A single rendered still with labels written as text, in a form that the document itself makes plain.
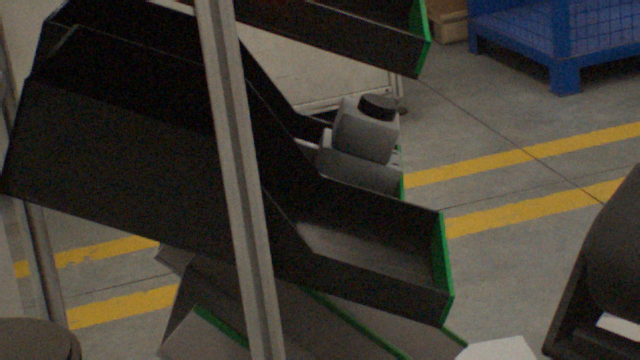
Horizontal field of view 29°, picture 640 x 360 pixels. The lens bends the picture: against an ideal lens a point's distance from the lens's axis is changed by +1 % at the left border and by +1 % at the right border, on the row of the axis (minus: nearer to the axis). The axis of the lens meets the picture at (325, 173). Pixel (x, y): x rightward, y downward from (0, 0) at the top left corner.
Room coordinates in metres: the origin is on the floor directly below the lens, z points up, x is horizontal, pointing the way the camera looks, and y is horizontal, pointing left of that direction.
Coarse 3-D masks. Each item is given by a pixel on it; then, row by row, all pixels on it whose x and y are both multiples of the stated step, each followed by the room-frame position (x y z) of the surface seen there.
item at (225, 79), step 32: (224, 0) 0.65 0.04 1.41; (0, 32) 0.96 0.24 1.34; (224, 32) 0.65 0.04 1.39; (0, 64) 0.96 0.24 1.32; (224, 64) 0.66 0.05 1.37; (224, 96) 0.65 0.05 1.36; (0, 128) 0.96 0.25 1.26; (224, 128) 0.65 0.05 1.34; (224, 160) 0.65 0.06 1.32; (256, 160) 0.65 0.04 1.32; (256, 192) 0.65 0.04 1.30; (32, 224) 0.96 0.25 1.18; (256, 224) 0.65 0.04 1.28; (32, 256) 0.96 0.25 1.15; (256, 256) 0.66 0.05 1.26; (256, 288) 0.66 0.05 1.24; (64, 320) 0.96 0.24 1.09; (256, 320) 0.65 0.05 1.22; (256, 352) 0.65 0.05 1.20
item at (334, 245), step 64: (64, 64) 0.80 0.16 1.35; (128, 64) 0.81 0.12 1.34; (192, 64) 0.81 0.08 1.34; (64, 128) 0.69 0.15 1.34; (128, 128) 0.69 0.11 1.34; (192, 128) 0.81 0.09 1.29; (256, 128) 0.81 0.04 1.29; (0, 192) 0.69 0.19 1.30; (64, 192) 0.69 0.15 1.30; (128, 192) 0.69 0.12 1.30; (192, 192) 0.68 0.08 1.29; (320, 192) 0.80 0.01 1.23; (320, 256) 0.68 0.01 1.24; (384, 256) 0.75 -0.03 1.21; (448, 256) 0.73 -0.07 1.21
